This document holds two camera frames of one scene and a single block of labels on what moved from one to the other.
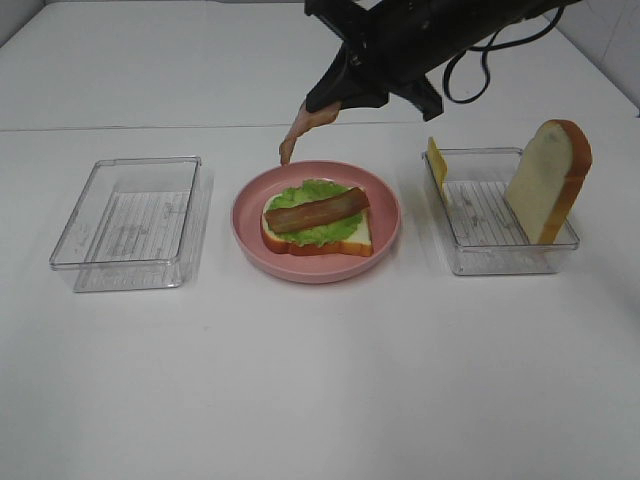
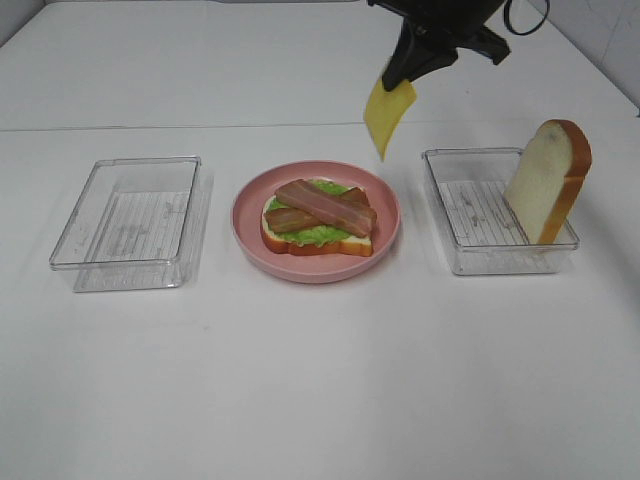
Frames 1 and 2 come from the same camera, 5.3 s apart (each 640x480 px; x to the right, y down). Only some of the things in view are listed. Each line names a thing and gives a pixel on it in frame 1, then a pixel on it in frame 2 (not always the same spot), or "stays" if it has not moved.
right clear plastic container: (484, 234) stays
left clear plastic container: (142, 223) stays
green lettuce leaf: (320, 235) stays
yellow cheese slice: (437, 162) -> (385, 109)
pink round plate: (384, 219) stays
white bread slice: (359, 242) stays
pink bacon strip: (305, 121) -> (327, 207)
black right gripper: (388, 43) -> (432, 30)
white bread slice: (546, 174) stays
